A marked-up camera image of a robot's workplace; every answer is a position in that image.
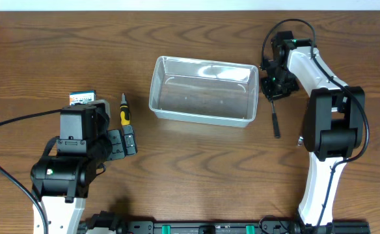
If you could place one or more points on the clear plastic container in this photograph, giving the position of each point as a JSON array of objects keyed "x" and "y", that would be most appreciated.
[{"x": 204, "y": 91}]

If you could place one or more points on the stubby yellow black screwdriver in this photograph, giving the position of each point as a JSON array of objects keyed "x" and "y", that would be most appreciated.
[{"x": 125, "y": 116}]

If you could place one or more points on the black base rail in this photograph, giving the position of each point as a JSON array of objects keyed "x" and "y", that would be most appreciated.
[{"x": 105, "y": 222}]

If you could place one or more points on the silver ratchet wrench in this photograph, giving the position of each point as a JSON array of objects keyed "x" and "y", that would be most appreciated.
[{"x": 300, "y": 141}]

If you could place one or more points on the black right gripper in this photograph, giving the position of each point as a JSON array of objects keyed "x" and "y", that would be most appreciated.
[{"x": 269, "y": 92}]

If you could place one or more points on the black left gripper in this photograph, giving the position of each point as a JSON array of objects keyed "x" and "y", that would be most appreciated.
[{"x": 117, "y": 150}]

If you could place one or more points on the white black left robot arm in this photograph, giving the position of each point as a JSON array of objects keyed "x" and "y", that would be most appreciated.
[{"x": 72, "y": 160}]

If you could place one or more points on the white blue small box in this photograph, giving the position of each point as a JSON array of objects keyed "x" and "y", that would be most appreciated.
[{"x": 83, "y": 97}]

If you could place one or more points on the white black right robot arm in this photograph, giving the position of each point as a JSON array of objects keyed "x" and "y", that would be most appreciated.
[{"x": 334, "y": 123}]

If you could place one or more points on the small steel claw hammer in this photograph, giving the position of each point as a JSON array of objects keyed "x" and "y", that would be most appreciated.
[{"x": 275, "y": 121}]

